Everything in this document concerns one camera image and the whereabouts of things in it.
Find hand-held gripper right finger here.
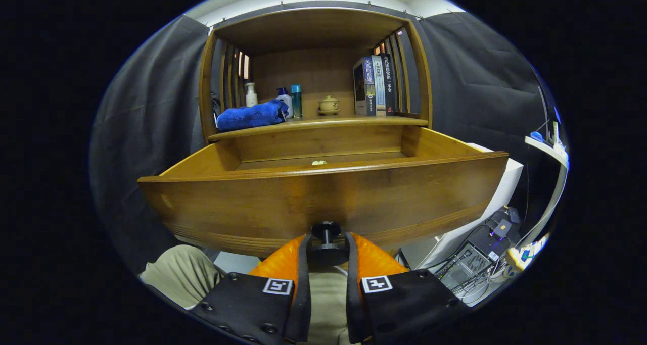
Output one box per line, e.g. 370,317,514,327
345,232,471,344

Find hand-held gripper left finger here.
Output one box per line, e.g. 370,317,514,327
200,234,313,344

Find wooden drawer with black knob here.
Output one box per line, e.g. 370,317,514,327
137,126,510,259

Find wooden countertop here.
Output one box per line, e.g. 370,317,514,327
208,114,429,142

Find wooden cabinet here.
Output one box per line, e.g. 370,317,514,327
199,7,434,143

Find black computer tower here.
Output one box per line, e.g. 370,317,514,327
435,243,493,291

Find person's khaki trouser leg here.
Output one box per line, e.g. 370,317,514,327
139,244,362,345

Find blue towel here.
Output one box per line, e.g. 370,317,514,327
216,99,289,132

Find beige lidded teacup with saucer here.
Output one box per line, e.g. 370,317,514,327
317,95,340,116

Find white table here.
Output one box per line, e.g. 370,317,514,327
404,143,524,270

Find white lotion bottle blue cap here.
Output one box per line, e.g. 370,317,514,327
276,87,294,119

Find book with blue spine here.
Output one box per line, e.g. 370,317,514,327
353,57,377,116

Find white side shelf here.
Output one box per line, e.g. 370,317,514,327
516,133,570,247

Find black backdrop cloth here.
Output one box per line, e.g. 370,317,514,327
90,2,551,275

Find black cables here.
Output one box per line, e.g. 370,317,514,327
432,216,509,303

